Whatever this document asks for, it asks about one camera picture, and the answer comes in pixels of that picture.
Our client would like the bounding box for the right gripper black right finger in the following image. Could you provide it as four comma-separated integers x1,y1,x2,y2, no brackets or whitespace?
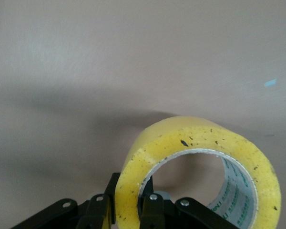
139,175,236,229

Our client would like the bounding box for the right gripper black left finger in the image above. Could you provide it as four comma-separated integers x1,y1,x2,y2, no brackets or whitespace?
14,172,121,229

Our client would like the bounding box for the yellow packing tape roll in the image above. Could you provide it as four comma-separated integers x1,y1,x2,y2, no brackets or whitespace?
114,115,282,229

